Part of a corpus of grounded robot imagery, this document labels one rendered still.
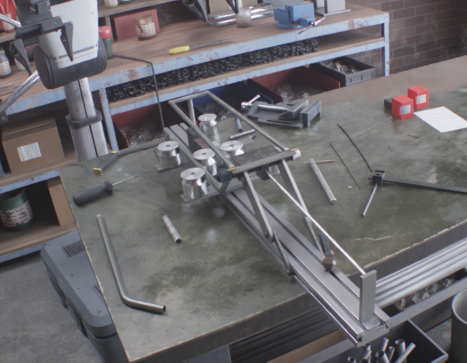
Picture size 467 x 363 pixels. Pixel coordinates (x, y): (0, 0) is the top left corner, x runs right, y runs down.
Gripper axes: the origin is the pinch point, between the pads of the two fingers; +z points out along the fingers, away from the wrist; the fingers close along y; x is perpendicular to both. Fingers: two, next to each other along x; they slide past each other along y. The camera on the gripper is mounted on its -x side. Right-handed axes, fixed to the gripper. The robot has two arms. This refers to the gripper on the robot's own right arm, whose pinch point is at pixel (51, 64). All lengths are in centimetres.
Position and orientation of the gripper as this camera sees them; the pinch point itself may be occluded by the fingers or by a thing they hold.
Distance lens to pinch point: 121.8
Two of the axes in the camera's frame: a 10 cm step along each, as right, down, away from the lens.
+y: 8.1, -3.6, 4.7
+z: 3.9, 9.2, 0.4
